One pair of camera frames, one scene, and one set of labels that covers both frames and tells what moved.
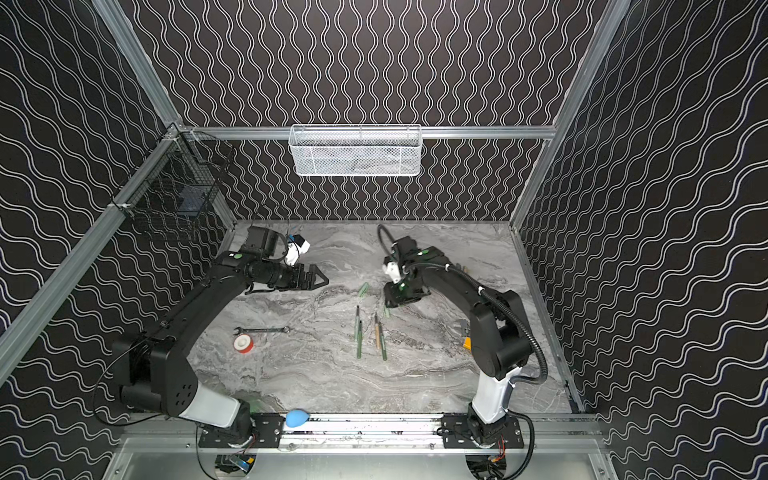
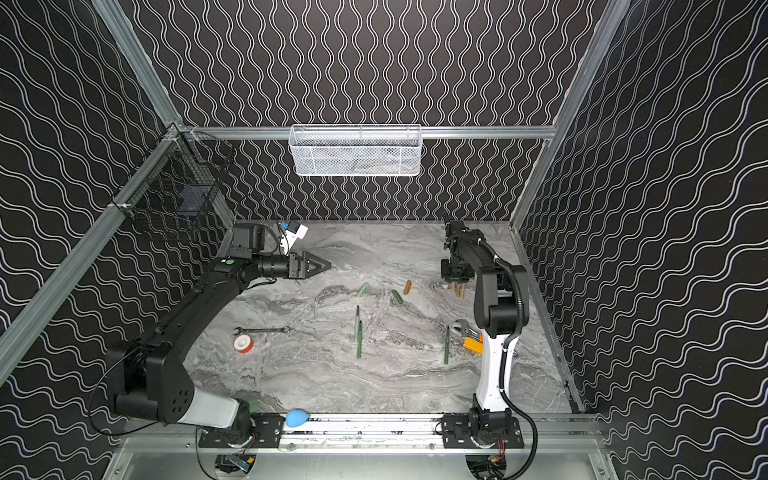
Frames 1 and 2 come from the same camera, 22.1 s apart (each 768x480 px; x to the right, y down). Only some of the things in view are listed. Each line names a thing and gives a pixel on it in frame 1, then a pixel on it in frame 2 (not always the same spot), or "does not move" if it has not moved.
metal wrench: [239, 330] does not move
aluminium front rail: [373, 432] does not move
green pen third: [359, 339] does not move
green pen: [383, 348] -> [447, 346]
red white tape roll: [243, 344] does not move
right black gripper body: [398, 294] -> [456, 273]
